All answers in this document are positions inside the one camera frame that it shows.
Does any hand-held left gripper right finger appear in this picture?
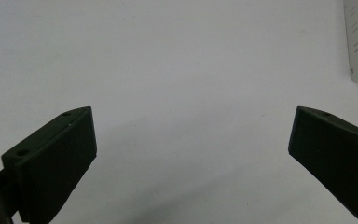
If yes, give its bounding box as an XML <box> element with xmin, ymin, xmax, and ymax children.
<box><xmin>288</xmin><ymin>105</ymin><xmax>358</xmax><ymax>224</ymax></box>

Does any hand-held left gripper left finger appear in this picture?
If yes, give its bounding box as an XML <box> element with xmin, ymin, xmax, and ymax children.
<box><xmin>0</xmin><ymin>105</ymin><xmax>98</xmax><ymax>224</ymax></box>

